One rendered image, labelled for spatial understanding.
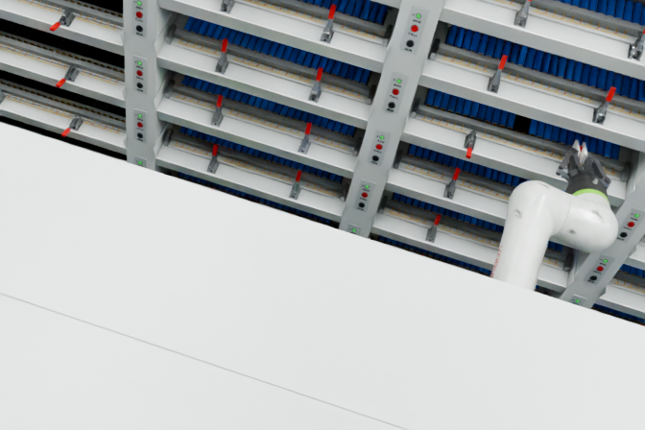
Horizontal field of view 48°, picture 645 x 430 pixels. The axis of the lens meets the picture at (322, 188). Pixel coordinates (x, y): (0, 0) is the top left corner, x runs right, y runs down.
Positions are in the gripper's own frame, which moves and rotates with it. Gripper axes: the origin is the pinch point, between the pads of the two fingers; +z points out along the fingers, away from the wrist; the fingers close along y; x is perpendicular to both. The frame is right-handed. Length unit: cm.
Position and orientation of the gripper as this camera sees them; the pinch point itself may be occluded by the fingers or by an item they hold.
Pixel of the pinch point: (579, 152)
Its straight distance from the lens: 196.8
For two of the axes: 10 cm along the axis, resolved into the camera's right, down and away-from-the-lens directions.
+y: 9.5, 3.0, -0.7
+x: 2.1, -8.0, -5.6
